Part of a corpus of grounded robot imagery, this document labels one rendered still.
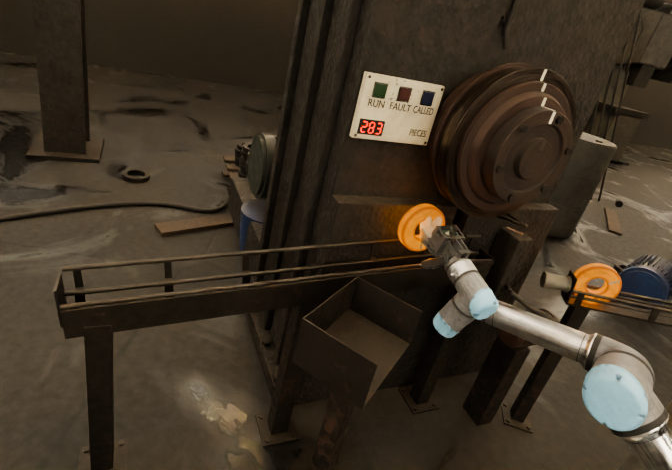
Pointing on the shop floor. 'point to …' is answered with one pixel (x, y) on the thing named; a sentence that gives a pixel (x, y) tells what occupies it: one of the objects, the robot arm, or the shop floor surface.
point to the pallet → (238, 166)
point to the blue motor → (647, 277)
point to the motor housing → (497, 375)
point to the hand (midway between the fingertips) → (423, 222)
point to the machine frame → (465, 27)
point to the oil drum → (579, 182)
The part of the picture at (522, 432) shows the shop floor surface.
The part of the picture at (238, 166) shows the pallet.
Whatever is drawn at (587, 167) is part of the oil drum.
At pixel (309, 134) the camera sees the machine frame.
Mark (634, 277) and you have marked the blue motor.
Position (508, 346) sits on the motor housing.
